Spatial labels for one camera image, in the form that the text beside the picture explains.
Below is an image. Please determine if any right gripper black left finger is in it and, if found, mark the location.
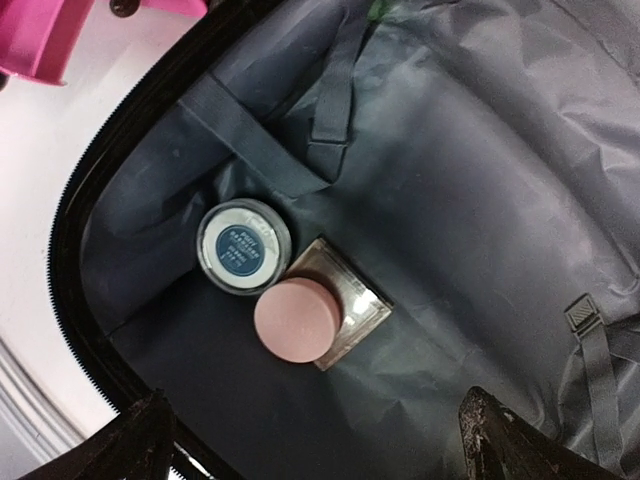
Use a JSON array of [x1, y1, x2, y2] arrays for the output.
[[49, 392, 175, 479]]

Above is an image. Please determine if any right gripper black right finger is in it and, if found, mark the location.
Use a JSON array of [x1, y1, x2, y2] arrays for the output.
[[458, 387, 591, 480]]

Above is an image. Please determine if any square clear eyeshadow palette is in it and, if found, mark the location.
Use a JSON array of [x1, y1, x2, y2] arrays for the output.
[[285, 236, 394, 371]]

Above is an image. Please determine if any pink powder makeup compact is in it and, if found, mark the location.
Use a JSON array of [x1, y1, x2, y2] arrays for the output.
[[254, 277, 342, 363]]

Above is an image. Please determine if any yellow Pikachu hard-shell suitcase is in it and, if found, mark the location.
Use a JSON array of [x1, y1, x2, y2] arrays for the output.
[[49, 1, 639, 479]]

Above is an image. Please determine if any black pink drawer organizer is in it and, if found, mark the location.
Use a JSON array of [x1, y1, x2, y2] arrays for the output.
[[0, 0, 209, 89]]

